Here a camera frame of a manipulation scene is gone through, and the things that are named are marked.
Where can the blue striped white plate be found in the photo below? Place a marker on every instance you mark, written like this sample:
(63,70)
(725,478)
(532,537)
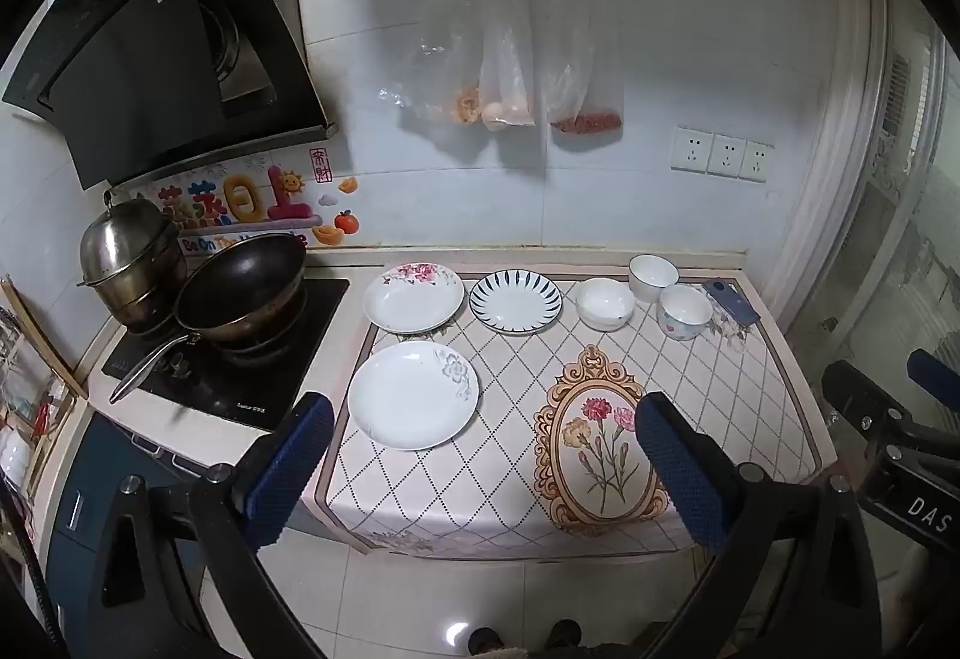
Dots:
(516,303)

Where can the clear bag with red dates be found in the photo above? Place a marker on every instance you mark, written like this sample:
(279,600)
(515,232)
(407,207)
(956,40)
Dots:
(585,82)

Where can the blue rimmed floral bowl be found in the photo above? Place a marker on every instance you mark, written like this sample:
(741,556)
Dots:
(684,316)

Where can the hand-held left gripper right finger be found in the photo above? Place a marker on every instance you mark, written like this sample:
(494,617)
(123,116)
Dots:
(675,471)

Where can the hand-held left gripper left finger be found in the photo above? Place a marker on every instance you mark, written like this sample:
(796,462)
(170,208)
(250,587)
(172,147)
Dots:
(289,471)

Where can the blue smartphone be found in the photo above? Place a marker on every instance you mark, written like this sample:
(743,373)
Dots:
(731,303)

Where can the grey floral white plate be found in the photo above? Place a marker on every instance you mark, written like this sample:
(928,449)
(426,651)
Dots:
(409,397)

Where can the black shoe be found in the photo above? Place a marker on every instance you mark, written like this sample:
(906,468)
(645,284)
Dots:
(563,633)
(484,641)

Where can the diamond pattern floral tablecloth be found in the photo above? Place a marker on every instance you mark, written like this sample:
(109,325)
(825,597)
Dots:
(510,404)

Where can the black rimmed white bowl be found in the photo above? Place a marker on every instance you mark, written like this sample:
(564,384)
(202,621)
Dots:
(652,277)

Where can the clear bag with orange food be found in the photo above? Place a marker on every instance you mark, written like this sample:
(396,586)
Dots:
(450,67)

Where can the colourful wall sticker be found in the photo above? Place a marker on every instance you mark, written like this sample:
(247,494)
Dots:
(247,194)

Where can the dark blue cabinet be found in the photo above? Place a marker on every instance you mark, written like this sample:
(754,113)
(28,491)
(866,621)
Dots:
(90,479)

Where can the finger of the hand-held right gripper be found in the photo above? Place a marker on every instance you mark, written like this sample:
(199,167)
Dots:
(934,368)
(862,397)

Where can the white wall socket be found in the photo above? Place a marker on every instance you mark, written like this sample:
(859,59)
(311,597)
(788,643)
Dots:
(691,149)
(726,155)
(757,161)

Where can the wooden side shelf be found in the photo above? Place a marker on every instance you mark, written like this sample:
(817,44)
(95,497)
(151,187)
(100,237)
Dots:
(30,404)

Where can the stainless steel steamer pot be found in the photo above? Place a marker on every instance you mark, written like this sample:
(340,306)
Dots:
(127,247)

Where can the pink floral white plate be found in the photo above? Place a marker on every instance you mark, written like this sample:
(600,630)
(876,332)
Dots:
(412,305)

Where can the black range hood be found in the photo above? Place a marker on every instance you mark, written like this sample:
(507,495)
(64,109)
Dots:
(150,67)

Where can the plain white bowl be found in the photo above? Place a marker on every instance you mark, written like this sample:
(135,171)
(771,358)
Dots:
(606,304)

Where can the black glass gas stove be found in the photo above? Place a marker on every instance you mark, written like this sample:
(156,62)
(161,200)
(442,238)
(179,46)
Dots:
(319,329)

